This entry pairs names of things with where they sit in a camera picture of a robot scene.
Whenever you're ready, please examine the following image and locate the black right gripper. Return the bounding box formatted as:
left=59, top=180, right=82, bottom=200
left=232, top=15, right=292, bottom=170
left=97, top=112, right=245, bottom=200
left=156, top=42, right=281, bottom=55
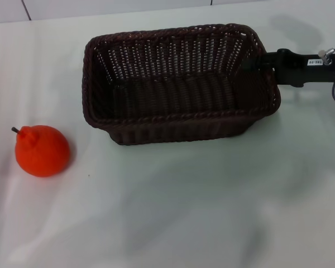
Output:
left=240, top=48, right=335, bottom=85

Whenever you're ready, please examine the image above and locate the dark brown woven basket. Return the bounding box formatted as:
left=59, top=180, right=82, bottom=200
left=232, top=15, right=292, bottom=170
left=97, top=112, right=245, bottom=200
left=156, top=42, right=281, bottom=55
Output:
left=83, top=23, right=281, bottom=146

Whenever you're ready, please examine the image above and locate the white tablecloth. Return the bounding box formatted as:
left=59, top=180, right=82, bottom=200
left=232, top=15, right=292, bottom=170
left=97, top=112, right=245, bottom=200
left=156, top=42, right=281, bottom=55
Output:
left=0, top=4, right=335, bottom=268

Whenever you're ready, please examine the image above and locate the orange toy pear fruit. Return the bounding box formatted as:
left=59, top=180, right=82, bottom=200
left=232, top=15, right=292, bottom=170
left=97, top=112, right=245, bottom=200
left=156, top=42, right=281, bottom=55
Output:
left=11, top=125, right=71, bottom=178

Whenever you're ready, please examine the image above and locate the grey cable with silver plug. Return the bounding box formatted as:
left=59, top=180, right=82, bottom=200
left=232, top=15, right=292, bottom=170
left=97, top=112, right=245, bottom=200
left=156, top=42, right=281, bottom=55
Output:
left=317, top=48, right=335, bottom=107

